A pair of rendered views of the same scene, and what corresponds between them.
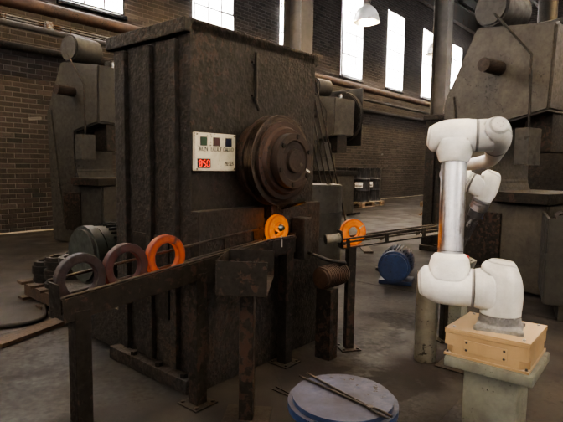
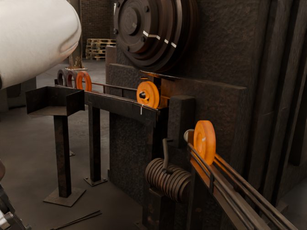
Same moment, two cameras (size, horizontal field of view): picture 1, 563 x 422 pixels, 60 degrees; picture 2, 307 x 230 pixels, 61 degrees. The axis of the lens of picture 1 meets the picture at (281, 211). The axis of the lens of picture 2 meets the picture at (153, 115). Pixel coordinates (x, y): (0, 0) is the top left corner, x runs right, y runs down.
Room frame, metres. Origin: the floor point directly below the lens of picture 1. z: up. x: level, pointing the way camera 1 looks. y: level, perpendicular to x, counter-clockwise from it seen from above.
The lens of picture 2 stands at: (2.77, -1.28, 1.05)
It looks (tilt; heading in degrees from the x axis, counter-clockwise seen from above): 17 degrees down; 98
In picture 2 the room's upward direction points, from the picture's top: 3 degrees clockwise
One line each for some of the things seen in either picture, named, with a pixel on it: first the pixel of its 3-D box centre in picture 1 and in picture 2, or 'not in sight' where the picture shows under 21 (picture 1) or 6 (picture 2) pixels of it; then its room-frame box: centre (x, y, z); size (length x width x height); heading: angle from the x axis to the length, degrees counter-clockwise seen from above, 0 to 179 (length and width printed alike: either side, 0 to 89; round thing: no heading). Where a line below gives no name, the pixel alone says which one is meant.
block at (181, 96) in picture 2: (302, 238); (181, 121); (2.75, -0.12, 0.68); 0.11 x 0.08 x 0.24; 50
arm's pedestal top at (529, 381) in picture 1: (497, 358); not in sight; (1.90, -0.88, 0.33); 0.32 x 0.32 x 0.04; 52
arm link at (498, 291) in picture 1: (498, 285); not in sight; (1.91, -0.87, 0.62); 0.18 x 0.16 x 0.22; 71
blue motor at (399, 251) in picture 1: (397, 263); not in sight; (4.55, -1.11, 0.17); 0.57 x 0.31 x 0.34; 160
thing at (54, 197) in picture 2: (245, 339); (59, 146); (1.98, 0.14, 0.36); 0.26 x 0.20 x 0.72; 175
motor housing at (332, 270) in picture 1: (330, 310); (167, 219); (2.72, -0.29, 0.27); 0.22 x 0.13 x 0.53; 140
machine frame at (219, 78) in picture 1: (221, 200); (201, 68); (2.84, 0.35, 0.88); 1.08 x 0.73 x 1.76; 140
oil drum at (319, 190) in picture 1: (315, 222); not in sight; (5.48, -0.39, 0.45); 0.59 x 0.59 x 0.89
